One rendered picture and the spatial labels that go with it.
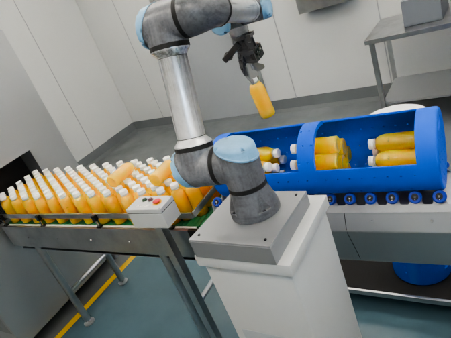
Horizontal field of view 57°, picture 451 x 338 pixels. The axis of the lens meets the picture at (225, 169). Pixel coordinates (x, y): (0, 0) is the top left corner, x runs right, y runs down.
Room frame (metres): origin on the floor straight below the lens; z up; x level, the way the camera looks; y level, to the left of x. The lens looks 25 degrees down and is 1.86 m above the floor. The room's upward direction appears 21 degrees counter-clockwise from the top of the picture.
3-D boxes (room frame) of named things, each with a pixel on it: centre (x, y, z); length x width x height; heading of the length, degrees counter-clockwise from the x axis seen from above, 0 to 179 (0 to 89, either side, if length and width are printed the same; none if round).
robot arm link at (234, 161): (1.08, -0.04, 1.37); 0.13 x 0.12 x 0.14; 59
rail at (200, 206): (1.78, 0.09, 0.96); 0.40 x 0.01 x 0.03; 143
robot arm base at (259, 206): (1.07, -0.04, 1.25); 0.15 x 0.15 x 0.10
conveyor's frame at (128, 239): (2.25, 0.72, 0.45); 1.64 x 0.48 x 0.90; 53
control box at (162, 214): (1.63, 0.36, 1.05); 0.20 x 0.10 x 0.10; 53
